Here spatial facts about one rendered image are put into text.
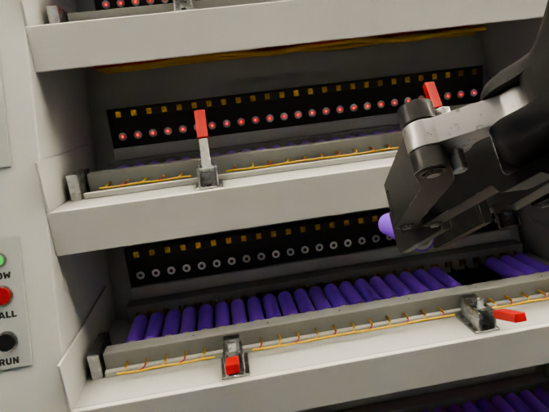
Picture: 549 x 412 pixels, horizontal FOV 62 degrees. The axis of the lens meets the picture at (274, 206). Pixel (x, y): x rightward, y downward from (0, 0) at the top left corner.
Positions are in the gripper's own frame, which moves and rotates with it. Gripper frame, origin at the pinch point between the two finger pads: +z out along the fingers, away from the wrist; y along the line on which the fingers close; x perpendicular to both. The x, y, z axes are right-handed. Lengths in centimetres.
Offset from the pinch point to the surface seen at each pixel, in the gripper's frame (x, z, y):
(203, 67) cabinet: -34.3, 32.3, 13.5
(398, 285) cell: 1.8, 29.6, -6.8
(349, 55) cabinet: -33.7, 32.5, -8.8
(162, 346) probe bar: 4.3, 24.7, 21.8
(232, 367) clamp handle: 7.3, 14.9, 14.3
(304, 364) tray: 8.5, 21.8, 7.4
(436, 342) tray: 8.7, 21.5, -6.5
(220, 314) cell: 1.7, 29.6, 15.4
